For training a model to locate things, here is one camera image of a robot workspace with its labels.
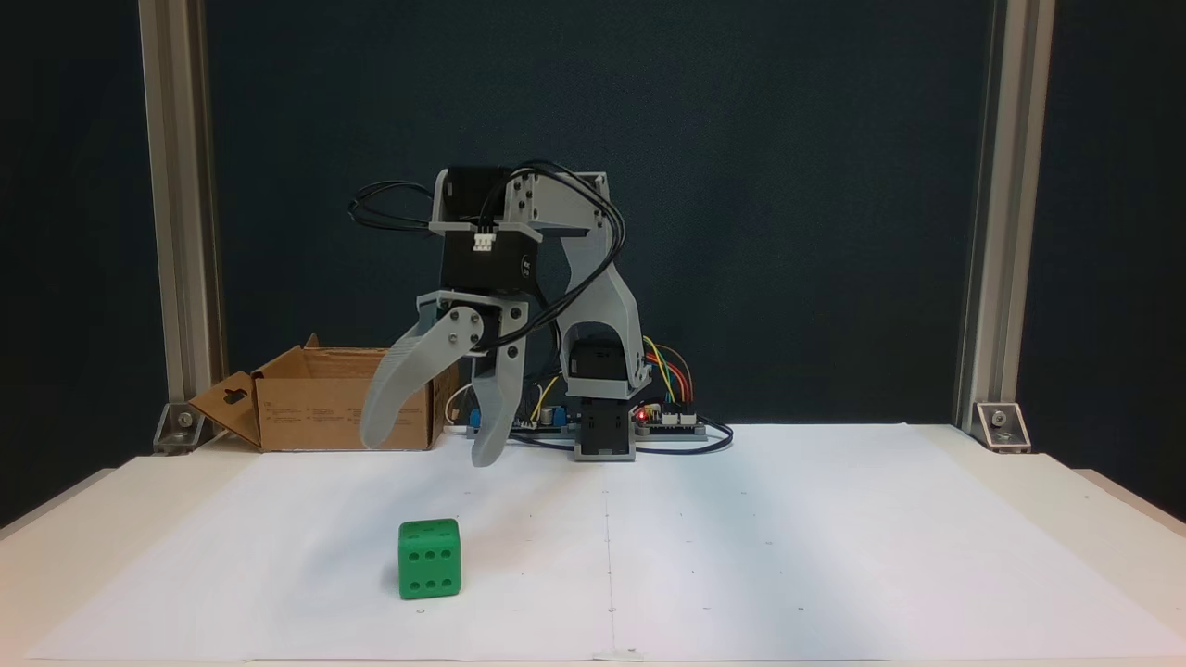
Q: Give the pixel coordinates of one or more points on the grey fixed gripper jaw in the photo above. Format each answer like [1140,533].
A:
[498,408]

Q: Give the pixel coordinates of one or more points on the grey pivoting gripper jaw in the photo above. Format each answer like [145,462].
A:
[408,380]

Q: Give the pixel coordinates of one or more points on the green die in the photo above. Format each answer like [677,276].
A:
[429,560]

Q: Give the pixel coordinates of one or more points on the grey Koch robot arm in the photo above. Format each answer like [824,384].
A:
[593,306]

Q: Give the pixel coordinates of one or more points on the blue circuit board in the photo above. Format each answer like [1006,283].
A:
[551,419]

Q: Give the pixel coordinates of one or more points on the brown cardboard box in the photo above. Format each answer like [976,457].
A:
[306,417]

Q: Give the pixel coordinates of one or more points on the controller board with connectors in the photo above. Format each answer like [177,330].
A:
[672,420]

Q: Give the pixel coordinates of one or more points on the metal corner bracket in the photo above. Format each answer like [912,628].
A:
[181,428]
[1003,426]

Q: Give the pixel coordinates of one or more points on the aluminium frame post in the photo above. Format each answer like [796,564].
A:
[181,185]
[1005,185]

